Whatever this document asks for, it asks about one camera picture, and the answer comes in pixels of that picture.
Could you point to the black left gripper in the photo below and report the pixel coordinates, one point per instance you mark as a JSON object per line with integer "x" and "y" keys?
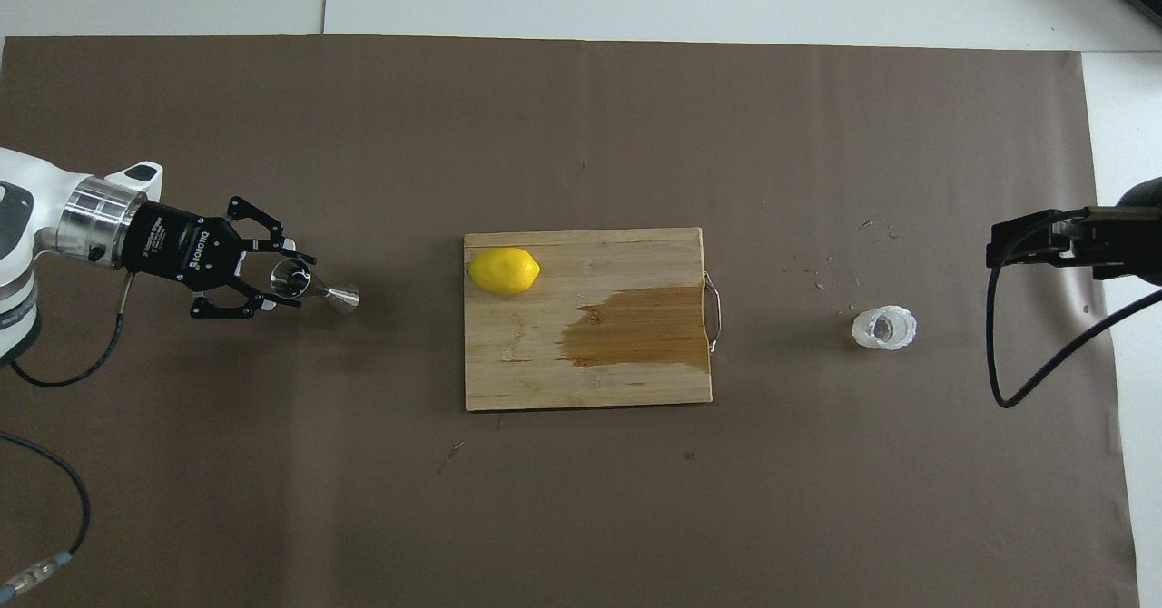
{"x": 182, "y": 243}

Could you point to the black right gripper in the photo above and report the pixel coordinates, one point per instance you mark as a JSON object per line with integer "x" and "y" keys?
{"x": 1135, "y": 236}

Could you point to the steel double jigger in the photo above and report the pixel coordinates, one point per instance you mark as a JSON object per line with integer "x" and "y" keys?
{"x": 343, "y": 297}

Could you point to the clear textured cup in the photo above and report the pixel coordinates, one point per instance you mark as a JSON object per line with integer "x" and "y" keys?
{"x": 883, "y": 328}

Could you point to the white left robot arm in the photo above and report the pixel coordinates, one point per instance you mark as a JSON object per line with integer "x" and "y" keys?
{"x": 91, "y": 222}

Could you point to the yellow lemon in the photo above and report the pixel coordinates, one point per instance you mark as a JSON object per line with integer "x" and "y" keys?
{"x": 504, "y": 271}

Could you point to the wooden cutting board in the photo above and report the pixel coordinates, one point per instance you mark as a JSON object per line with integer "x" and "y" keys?
{"x": 545, "y": 363}

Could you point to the brown paper mat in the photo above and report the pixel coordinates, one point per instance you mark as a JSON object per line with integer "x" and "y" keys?
{"x": 581, "y": 136}

